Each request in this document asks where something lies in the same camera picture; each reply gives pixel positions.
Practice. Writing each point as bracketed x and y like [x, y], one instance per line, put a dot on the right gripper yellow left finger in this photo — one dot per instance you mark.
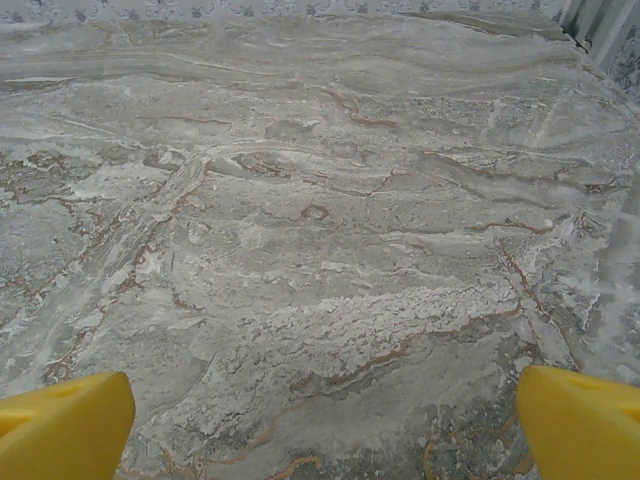
[60, 430]

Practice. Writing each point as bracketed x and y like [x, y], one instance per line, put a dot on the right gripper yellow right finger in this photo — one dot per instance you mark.
[585, 430]

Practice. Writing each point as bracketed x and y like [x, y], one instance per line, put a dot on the aluminium corner post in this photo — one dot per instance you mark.
[580, 20]

